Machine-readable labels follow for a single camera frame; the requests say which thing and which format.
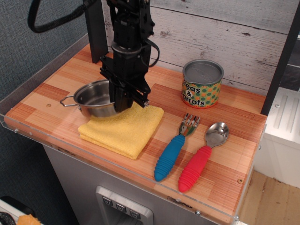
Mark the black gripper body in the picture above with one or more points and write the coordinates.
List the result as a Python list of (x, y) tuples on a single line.
[(128, 71)]

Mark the clear acrylic table guard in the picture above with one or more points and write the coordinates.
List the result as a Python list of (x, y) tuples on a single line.
[(87, 171)]

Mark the black right vertical post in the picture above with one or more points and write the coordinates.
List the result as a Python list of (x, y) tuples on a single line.
[(282, 63)]

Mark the stainless steel pot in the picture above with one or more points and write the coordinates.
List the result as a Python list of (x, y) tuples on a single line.
[(92, 99)]

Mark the blue handled fork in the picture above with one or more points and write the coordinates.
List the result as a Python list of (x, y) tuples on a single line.
[(167, 159)]

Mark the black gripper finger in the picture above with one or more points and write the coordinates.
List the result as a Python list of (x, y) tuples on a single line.
[(112, 91), (122, 99)]

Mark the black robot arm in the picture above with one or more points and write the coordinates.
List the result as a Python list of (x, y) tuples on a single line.
[(132, 25)]

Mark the white cabinet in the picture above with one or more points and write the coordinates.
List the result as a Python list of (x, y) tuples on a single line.
[(278, 153)]

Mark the peas and carrots can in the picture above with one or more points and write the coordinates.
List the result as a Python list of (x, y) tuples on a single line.
[(201, 83)]

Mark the silver dispenser panel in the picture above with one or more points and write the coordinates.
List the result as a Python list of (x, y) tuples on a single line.
[(119, 210)]

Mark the orange and black object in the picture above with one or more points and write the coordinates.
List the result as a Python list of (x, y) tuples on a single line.
[(13, 212)]

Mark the red handled spoon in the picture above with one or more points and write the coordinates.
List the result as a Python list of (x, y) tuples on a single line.
[(216, 135)]

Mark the yellow folded cloth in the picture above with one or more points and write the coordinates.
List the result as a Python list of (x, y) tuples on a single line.
[(126, 133)]

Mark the black left vertical post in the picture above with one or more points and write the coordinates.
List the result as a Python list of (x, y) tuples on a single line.
[(95, 23)]

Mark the black vertical post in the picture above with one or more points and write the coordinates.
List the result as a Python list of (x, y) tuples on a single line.
[(95, 23), (282, 63)]

